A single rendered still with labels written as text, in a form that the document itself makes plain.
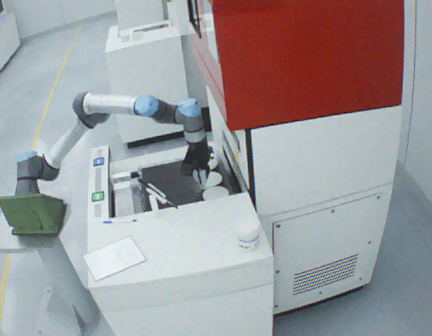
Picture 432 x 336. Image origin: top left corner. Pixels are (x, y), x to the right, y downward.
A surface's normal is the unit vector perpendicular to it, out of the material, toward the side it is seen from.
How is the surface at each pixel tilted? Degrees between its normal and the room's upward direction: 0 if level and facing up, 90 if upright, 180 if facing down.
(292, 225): 90
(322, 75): 90
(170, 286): 90
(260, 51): 90
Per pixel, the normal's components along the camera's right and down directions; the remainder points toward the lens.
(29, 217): 0.03, 0.58
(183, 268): -0.11, -0.81
